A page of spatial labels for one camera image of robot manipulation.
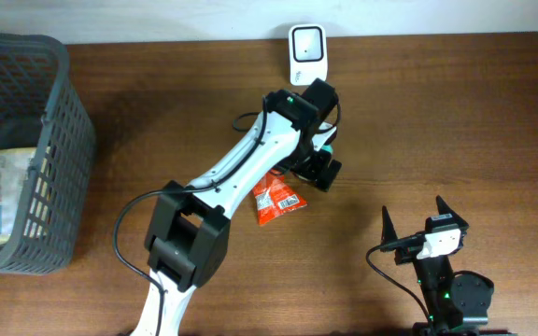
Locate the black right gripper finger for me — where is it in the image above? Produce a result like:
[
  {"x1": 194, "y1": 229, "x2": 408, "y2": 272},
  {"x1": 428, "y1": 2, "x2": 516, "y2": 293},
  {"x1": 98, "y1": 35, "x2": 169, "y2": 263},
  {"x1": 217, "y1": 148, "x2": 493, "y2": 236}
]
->
[
  {"x1": 381, "y1": 205, "x2": 398, "y2": 245},
  {"x1": 435, "y1": 195, "x2": 465, "y2": 224}
]

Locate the teal tissue pack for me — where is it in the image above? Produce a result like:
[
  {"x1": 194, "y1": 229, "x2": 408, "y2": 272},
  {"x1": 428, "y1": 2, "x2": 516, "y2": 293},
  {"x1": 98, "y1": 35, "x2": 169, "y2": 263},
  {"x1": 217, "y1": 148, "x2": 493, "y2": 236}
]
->
[{"x1": 321, "y1": 145, "x2": 333, "y2": 154}]

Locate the red snack bag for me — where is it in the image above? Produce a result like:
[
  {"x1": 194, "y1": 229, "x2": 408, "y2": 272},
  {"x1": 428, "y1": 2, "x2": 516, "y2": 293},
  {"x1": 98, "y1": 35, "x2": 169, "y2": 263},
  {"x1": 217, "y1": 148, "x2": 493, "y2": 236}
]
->
[{"x1": 252, "y1": 173, "x2": 307, "y2": 227}]

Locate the yellow wet wipes pack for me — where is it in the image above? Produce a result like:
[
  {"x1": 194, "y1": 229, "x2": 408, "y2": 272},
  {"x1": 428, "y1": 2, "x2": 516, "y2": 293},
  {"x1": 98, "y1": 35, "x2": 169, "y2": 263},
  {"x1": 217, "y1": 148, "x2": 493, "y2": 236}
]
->
[{"x1": 0, "y1": 147, "x2": 50, "y2": 241}]

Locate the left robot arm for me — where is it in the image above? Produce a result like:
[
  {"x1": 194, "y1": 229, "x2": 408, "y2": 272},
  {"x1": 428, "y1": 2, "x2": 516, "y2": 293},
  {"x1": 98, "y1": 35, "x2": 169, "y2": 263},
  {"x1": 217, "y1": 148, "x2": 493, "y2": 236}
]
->
[{"x1": 133, "y1": 79, "x2": 341, "y2": 335}]

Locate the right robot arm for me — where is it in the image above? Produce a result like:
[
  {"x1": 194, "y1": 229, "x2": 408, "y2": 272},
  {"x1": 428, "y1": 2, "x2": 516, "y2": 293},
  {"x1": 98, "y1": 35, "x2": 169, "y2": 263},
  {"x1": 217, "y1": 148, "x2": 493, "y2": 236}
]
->
[{"x1": 365, "y1": 196, "x2": 511, "y2": 335}]

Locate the white barcode scanner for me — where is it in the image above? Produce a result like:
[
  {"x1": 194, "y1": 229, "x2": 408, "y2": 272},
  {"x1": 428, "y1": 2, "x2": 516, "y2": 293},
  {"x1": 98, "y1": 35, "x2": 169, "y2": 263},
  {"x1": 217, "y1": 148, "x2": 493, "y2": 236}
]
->
[{"x1": 288, "y1": 23, "x2": 328, "y2": 86}]

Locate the grey plastic mesh basket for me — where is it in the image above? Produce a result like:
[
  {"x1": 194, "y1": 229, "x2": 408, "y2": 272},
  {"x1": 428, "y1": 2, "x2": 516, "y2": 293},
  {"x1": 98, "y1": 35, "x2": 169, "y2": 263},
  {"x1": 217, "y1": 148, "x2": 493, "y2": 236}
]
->
[{"x1": 0, "y1": 33, "x2": 96, "y2": 275}]

